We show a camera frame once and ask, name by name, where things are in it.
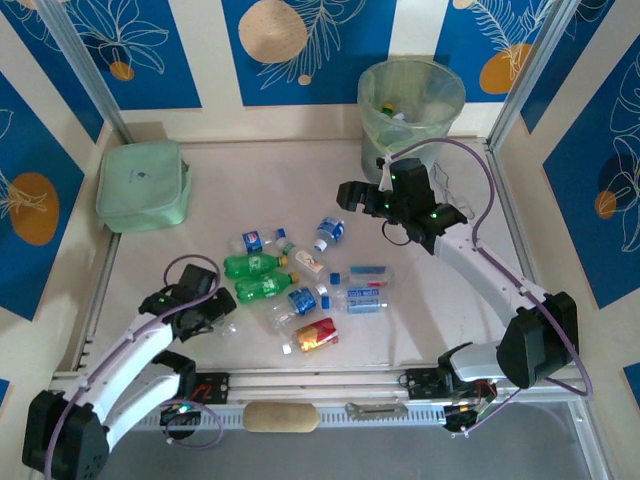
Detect long clear water bottle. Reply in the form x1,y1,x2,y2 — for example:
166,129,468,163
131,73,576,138
214,319,242,342

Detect small blue label water bottle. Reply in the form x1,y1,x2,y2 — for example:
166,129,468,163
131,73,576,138
313,215,346,253

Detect clear Pepsi label bottle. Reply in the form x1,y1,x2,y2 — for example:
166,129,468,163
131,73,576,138
227,227,289,255

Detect blue label bottle white cap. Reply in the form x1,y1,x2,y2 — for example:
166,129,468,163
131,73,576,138
287,282,330,317

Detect clear bottle blue white label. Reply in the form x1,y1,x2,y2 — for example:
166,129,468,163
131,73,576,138
319,285,391,316

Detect red gold foil pouch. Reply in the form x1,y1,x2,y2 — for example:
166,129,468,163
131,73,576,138
293,317,341,355

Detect grey mesh waste bin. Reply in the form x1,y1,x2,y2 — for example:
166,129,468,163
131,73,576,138
357,56,467,184

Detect green plastic bin liner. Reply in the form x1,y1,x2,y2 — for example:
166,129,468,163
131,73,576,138
357,56,467,161

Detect black left base mounting plate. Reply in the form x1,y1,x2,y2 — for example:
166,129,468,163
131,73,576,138
192,372,232,407

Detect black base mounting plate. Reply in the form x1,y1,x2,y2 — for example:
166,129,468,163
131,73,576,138
405,368,499,401
192,372,232,407

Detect clear bottle orange white label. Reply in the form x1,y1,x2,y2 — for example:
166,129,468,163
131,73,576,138
276,239,327,280

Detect mint green zipper pouch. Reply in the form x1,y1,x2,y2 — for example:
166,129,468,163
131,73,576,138
94,139,194,235

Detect beige oblong cushion pad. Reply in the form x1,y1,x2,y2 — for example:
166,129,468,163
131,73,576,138
242,402,320,435

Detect black right base mounting plate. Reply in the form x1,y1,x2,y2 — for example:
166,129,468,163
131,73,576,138
405,368,499,401

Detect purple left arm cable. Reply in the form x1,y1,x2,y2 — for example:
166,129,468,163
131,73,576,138
43,254,224,480

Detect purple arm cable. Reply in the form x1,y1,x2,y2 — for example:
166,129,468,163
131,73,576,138
384,138,594,441
43,254,224,480

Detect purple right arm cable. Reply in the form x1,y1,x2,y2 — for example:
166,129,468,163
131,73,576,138
384,138,594,441

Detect metal wire tongs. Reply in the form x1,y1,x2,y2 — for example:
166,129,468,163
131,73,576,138
432,164,474,221

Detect aluminium frame rail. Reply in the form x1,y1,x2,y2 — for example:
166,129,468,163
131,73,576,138
42,368,594,416

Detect aluminium frame post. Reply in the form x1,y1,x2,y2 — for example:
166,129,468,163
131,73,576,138
487,0,576,151
37,0,134,146

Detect silver metal bracket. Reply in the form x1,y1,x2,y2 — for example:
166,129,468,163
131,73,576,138
344,401,407,419

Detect grey slotted cable duct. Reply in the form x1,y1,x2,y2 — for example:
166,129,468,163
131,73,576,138
107,403,581,432

